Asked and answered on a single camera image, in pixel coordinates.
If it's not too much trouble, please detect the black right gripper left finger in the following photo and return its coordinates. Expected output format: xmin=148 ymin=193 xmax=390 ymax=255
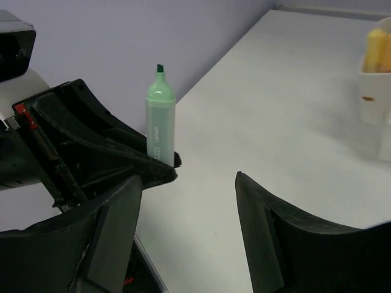
xmin=1 ymin=176 xmax=142 ymax=292

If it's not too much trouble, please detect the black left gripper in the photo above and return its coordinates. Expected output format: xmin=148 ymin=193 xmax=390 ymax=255
xmin=1 ymin=79 xmax=180 ymax=210

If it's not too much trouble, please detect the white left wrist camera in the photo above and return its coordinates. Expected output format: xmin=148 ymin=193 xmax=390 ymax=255
xmin=1 ymin=10 xmax=49 ymax=121

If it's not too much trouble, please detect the white perforated basket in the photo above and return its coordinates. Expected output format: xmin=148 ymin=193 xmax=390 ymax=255
xmin=378 ymin=115 xmax=391 ymax=162

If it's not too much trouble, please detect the cream divided side organizer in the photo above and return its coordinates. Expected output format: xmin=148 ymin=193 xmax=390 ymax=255
xmin=358 ymin=17 xmax=390 ymax=125

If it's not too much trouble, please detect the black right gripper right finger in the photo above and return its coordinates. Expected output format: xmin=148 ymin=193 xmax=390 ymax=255
xmin=235 ymin=172 xmax=390 ymax=292

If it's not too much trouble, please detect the green highlighter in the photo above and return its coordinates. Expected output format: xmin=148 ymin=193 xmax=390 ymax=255
xmin=145 ymin=64 xmax=176 ymax=167

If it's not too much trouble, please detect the yellow highlighter cap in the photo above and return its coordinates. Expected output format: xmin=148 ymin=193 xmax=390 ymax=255
xmin=365 ymin=28 xmax=388 ymax=73

